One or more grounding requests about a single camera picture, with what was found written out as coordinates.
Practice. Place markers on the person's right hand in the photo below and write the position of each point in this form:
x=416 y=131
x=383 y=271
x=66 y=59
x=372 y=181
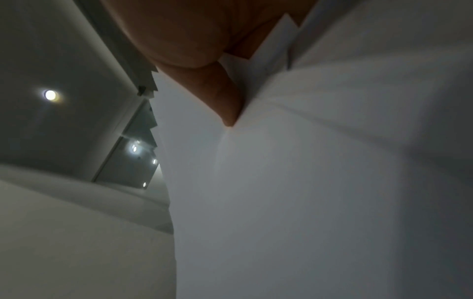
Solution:
x=184 y=29

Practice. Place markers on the white paper stack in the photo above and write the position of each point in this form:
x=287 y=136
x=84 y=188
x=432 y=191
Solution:
x=295 y=189

